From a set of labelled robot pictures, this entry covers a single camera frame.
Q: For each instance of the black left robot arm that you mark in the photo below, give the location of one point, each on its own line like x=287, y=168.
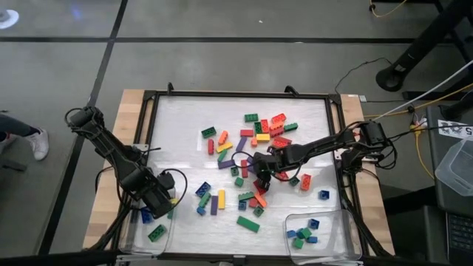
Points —
x=111, y=146

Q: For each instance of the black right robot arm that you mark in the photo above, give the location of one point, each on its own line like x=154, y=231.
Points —
x=325, y=143

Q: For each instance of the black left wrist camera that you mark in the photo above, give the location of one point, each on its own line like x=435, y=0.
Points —
x=166, y=181

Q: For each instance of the small white tag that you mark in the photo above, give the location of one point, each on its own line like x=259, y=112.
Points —
x=363, y=98

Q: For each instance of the black crossbar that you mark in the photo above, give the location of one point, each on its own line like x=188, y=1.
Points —
x=55, y=258

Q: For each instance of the small orange toy block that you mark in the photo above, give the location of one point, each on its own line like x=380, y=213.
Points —
x=254, y=142

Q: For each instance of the white plastic table sheet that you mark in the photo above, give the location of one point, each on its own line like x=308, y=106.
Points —
x=184, y=111

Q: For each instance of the small blue toy block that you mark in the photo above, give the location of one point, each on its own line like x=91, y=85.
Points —
x=311, y=239
x=324, y=194
x=201, y=211
x=291, y=233
x=313, y=223
x=242, y=205

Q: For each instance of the clear plastic bin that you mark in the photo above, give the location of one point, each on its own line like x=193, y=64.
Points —
x=340, y=240
x=135, y=240

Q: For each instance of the long yellow toy block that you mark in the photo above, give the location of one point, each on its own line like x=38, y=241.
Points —
x=221, y=199

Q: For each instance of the dark grey cart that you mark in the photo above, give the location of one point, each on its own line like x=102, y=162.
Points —
x=438, y=207

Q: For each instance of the small green toy block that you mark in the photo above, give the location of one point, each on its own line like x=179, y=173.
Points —
x=294, y=181
x=239, y=181
x=258, y=211
x=305, y=232
x=234, y=171
x=298, y=243

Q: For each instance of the power strip with plugs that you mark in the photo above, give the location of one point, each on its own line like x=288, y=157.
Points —
x=417, y=125

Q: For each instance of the black metal table frame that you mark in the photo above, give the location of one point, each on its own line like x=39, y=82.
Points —
x=240, y=94

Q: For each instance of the black stand foot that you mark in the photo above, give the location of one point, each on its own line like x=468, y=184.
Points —
x=458, y=109

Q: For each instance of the small red toy block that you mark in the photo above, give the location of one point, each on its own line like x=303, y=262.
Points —
x=253, y=202

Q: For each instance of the black chair base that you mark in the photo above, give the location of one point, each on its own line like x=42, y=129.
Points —
x=13, y=165

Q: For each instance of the black floor stand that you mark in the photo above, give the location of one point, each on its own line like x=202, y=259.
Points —
x=425, y=40

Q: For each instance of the long red toy block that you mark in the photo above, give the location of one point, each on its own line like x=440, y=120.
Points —
x=244, y=168
x=210, y=146

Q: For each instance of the long green toy block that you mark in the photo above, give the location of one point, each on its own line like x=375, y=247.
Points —
x=222, y=155

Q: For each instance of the white paper label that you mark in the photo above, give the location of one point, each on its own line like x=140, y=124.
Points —
x=452, y=129

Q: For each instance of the white floor disc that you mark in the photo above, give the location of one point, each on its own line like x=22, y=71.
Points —
x=15, y=20

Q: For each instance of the person's leg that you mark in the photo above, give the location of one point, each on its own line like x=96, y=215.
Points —
x=15, y=125

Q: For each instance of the black keyboard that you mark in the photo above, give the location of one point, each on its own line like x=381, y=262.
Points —
x=462, y=236

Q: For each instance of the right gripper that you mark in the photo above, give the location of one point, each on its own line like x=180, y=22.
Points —
x=275, y=160

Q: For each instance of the clear plastic storage tub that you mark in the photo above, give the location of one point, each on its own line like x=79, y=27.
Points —
x=456, y=170

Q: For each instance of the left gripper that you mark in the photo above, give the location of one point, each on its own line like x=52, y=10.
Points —
x=144, y=186

